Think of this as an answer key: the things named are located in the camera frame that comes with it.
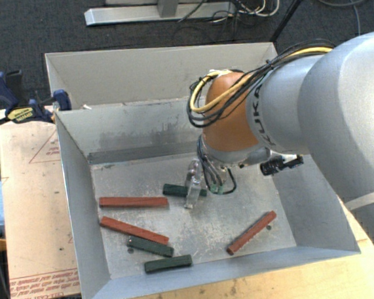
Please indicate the dark green flat block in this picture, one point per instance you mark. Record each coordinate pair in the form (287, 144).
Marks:
(167, 264)
(150, 246)
(174, 190)

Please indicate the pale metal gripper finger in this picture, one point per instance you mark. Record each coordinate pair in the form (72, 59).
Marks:
(191, 196)
(197, 174)

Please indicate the black cylinder on white bracket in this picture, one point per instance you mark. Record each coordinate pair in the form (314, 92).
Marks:
(275, 166)

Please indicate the brown cardboard board red print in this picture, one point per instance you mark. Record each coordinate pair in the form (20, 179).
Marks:
(34, 199)

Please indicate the red-brown flat block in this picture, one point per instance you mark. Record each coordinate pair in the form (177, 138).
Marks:
(133, 202)
(134, 230)
(251, 233)

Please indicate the grey metal bin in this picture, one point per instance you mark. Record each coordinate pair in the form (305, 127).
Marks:
(188, 231)

